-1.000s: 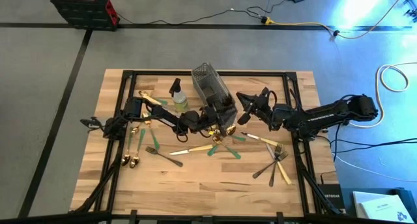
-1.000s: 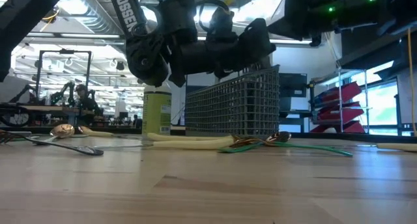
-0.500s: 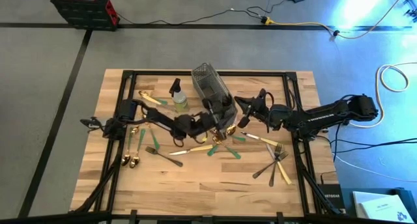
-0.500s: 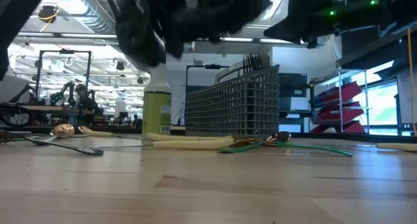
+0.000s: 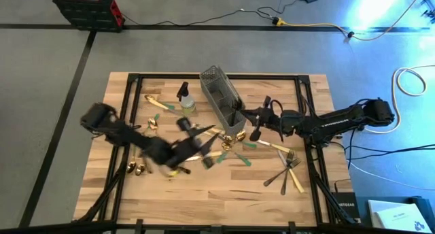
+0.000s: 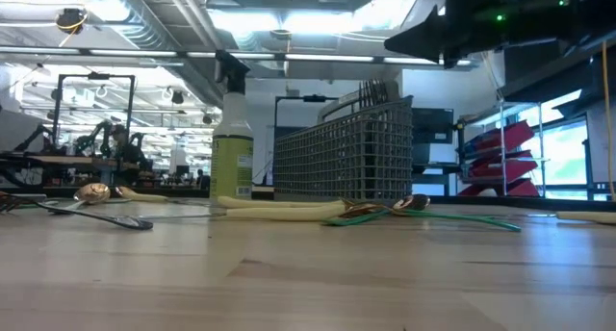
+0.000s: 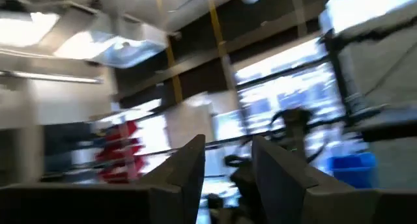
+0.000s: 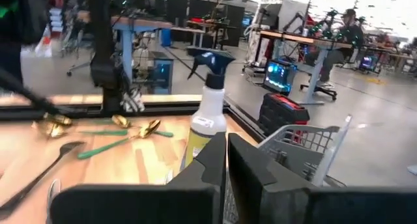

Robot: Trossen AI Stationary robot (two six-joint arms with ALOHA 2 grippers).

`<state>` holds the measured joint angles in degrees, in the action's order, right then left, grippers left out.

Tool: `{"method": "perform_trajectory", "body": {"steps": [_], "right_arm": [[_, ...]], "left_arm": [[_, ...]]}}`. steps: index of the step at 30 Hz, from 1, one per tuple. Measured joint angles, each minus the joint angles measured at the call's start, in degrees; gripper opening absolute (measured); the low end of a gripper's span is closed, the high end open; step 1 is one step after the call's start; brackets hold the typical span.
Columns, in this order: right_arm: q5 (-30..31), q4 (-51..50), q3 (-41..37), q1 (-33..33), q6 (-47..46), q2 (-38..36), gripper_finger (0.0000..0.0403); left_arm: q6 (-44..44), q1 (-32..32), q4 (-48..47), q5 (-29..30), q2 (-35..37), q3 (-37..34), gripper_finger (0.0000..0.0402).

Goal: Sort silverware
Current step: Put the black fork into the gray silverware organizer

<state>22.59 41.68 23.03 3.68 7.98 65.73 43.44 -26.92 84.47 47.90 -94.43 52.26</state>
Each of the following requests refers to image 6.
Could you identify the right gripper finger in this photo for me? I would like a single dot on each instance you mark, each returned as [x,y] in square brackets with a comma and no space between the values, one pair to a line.
[426,35]

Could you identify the silver ventilation duct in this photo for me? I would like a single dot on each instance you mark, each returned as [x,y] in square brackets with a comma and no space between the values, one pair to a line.
[144,28]

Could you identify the black metal stand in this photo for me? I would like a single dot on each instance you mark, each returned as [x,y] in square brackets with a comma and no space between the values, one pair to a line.
[314,98]

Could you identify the black metal rig frame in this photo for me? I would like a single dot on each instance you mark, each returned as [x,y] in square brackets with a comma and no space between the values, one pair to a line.
[96,76]

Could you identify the red storage bin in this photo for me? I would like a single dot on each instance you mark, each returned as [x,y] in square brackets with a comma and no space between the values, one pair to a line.
[505,136]
[524,189]
[515,167]

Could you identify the long led light bar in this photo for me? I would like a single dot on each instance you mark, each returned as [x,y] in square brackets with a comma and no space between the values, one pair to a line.
[327,58]

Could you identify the background wooden table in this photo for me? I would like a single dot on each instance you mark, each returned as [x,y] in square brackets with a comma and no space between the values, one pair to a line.
[58,160]

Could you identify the round ceiling fixture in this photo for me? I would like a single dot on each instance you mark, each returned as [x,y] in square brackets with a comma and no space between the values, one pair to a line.
[280,34]

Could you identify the person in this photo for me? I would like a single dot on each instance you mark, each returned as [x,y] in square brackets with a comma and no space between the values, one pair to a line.
[120,138]
[199,177]

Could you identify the metal shelf rack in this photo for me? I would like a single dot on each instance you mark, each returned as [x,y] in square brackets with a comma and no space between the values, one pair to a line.
[502,129]

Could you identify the dark monitor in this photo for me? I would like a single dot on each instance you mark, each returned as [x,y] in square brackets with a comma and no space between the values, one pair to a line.
[433,124]

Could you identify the spray bottle yellow-green label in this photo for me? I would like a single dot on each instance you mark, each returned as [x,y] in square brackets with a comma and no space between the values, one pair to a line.
[232,162]

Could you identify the black pendant lamp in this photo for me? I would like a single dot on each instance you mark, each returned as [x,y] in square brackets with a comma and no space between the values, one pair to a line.
[177,98]
[207,119]

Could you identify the grey plastic cutlery basket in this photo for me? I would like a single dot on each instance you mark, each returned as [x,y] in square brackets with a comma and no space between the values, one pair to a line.
[346,153]

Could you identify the black ceiling-mounted device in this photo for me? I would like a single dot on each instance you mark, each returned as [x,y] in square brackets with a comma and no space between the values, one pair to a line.
[70,20]

